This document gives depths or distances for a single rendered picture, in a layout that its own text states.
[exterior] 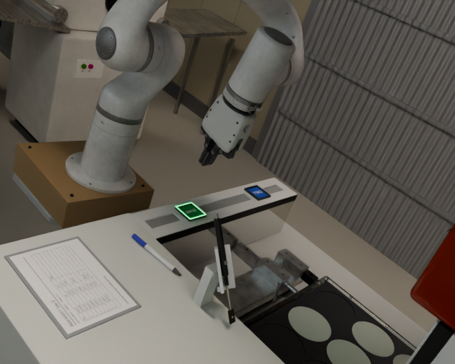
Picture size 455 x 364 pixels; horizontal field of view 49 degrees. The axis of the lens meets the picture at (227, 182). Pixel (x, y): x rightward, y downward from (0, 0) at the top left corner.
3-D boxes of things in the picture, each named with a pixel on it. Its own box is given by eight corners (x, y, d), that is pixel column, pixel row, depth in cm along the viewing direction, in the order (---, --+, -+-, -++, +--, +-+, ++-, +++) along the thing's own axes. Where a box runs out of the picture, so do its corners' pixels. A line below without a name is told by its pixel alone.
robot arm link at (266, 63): (250, 78, 109) (220, 78, 102) (281, 24, 101) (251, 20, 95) (274, 102, 105) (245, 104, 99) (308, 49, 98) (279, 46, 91)
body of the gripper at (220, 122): (268, 113, 105) (243, 153, 111) (238, 83, 109) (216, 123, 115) (245, 115, 100) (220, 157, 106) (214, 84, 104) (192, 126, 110)
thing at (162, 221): (281, 231, 154) (297, 193, 148) (139, 287, 114) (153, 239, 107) (258, 214, 159) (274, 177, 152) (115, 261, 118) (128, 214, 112)
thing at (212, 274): (224, 313, 94) (248, 259, 88) (211, 321, 91) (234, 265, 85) (204, 292, 97) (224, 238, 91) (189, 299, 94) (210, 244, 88)
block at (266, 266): (287, 284, 122) (291, 275, 121) (279, 289, 119) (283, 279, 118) (263, 264, 126) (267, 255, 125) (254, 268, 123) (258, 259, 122)
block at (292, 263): (305, 275, 128) (309, 266, 126) (297, 279, 125) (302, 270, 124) (282, 256, 132) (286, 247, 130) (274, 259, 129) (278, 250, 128)
